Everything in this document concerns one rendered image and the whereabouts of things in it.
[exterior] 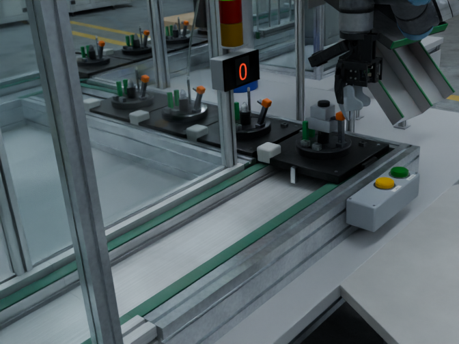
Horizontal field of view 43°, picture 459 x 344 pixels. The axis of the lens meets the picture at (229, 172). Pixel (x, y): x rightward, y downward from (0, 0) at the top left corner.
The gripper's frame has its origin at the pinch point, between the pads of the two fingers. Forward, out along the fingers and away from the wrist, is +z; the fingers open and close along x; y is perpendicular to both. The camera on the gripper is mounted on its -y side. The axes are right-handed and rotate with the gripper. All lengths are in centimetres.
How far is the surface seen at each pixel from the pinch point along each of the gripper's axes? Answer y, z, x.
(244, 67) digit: -15.4, -13.9, -18.2
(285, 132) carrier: -21.5, 10.1, 4.8
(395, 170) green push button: 14.7, 10.1, -2.7
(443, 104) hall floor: -107, 106, 331
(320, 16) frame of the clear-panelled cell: -63, -5, 86
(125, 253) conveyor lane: -16, 15, -57
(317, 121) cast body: -6.7, 2.4, -2.1
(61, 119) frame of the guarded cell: 15, -27, -85
